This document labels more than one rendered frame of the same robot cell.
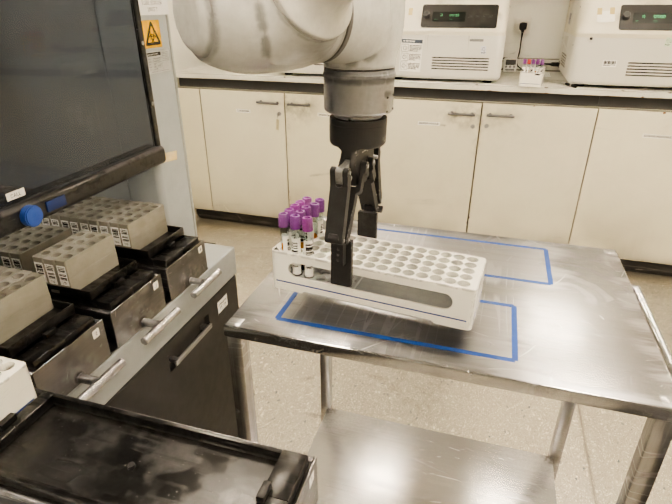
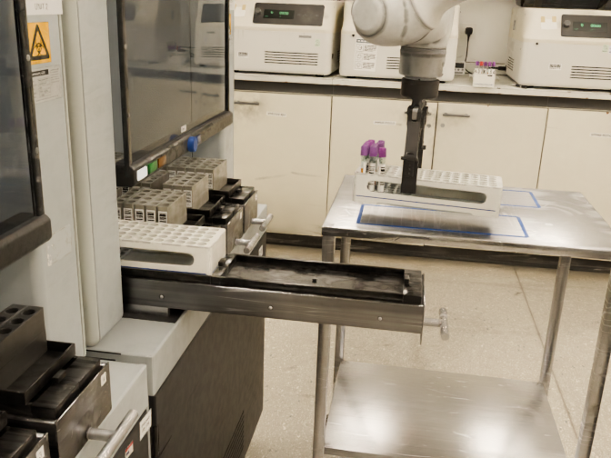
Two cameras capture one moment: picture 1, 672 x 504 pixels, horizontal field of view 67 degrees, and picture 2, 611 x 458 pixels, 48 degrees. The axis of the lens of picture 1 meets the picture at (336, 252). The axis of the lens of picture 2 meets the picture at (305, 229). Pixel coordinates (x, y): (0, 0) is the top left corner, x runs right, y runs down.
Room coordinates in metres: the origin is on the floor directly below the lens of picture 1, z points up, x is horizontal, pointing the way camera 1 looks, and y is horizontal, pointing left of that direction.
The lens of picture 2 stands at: (-0.67, 0.39, 1.25)
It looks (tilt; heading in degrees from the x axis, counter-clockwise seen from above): 19 degrees down; 351
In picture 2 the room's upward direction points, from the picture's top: 2 degrees clockwise
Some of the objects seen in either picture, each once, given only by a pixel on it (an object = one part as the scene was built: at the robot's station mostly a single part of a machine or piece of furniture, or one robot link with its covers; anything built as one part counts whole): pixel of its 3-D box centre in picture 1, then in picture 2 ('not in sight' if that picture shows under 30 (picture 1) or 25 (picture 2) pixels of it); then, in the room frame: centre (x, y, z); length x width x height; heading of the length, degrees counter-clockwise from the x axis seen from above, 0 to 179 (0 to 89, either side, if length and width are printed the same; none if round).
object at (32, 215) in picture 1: (31, 215); (192, 144); (0.65, 0.42, 0.98); 0.03 x 0.01 x 0.03; 163
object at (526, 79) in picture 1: (532, 75); (484, 77); (2.54, -0.94, 0.93); 0.30 x 0.10 x 0.06; 157
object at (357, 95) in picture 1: (358, 92); (422, 63); (0.67, -0.03, 1.14); 0.09 x 0.09 x 0.06
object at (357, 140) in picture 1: (357, 149); (418, 100); (0.67, -0.03, 1.07); 0.08 x 0.07 x 0.09; 158
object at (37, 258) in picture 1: (67, 258); (176, 191); (0.77, 0.46, 0.85); 0.12 x 0.02 x 0.06; 163
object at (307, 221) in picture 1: (308, 253); (381, 174); (0.65, 0.04, 0.92); 0.02 x 0.02 x 0.11
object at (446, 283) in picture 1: (376, 272); (426, 188); (0.65, -0.06, 0.89); 0.30 x 0.10 x 0.06; 68
